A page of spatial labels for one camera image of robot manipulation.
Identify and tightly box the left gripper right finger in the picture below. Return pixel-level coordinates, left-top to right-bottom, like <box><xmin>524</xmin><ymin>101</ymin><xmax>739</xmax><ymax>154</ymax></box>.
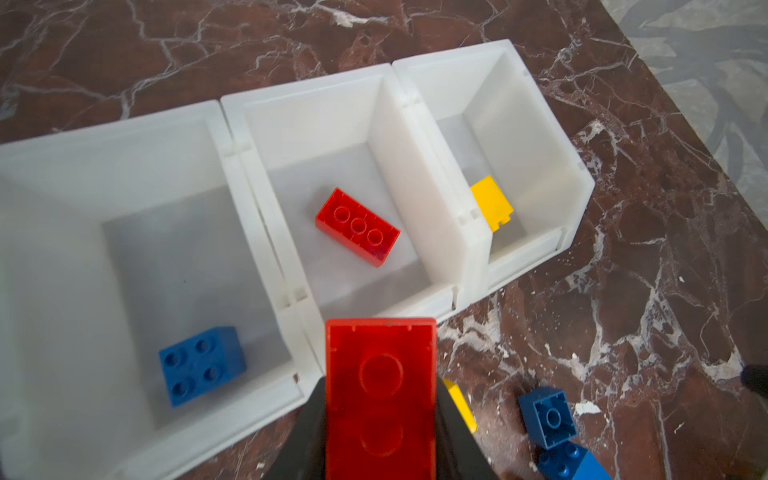
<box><xmin>435</xmin><ymin>379</ymin><xmax>498</xmax><ymax>480</ymax></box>

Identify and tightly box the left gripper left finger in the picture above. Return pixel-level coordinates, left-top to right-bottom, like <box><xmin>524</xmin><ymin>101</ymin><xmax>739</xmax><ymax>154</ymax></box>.
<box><xmin>264</xmin><ymin>377</ymin><xmax>327</xmax><ymax>480</ymax></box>

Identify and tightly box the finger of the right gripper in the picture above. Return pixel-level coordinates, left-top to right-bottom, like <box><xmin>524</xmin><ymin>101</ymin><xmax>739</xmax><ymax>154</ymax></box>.
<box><xmin>740</xmin><ymin>364</ymin><xmax>768</xmax><ymax>399</ymax></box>

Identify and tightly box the yellow lego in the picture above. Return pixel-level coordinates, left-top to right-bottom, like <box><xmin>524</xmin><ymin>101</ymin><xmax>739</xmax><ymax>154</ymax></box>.
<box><xmin>443</xmin><ymin>379</ymin><xmax>478</xmax><ymax>434</ymax></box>
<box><xmin>471</xmin><ymin>176</ymin><xmax>514</xmax><ymax>232</ymax></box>

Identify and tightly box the long red lego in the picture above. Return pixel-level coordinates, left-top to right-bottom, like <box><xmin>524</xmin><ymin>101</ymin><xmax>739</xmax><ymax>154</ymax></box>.
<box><xmin>326</xmin><ymin>318</ymin><xmax>437</xmax><ymax>479</ymax></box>

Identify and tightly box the blue lego placed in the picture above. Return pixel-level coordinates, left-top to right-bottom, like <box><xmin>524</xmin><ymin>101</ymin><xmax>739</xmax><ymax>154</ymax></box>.
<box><xmin>158</xmin><ymin>326</ymin><xmax>247</xmax><ymax>408</ymax></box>

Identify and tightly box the small blue lego right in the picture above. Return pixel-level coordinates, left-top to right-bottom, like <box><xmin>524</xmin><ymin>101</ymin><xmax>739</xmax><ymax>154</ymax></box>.
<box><xmin>518</xmin><ymin>387</ymin><xmax>578</xmax><ymax>450</ymax></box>

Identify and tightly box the blue lego stack center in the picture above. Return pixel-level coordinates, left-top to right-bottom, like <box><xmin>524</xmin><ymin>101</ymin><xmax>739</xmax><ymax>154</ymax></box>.
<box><xmin>537</xmin><ymin>441</ymin><xmax>612</xmax><ymax>480</ymax></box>

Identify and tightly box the left white bin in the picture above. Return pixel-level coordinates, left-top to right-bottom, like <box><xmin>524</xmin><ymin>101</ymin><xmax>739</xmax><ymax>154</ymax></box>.
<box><xmin>1</xmin><ymin>101</ymin><xmax>320</xmax><ymax>479</ymax></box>

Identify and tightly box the white bin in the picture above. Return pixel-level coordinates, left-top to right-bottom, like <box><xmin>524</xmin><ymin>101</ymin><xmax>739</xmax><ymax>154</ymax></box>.
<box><xmin>1</xmin><ymin>101</ymin><xmax>320</xmax><ymax>479</ymax></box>
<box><xmin>221</xmin><ymin>64</ymin><xmax>488</xmax><ymax>356</ymax></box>
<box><xmin>393</xmin><ymin>39</ymin><xmax>595</xmax><ymax>299</ymax></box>

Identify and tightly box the middle white bin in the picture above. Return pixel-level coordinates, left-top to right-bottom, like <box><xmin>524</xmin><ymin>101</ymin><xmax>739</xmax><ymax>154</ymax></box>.
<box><xmin>221</xmin><ymin>64</ymin><xmax>488</xmax><ymax>356</ymax></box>

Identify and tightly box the right white bin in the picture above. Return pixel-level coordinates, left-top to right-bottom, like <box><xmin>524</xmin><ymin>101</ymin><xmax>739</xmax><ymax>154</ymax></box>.
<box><xmin>393</xmin><ymin>39</ymin><xmax>595</xmax><ymax>299</ymax></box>

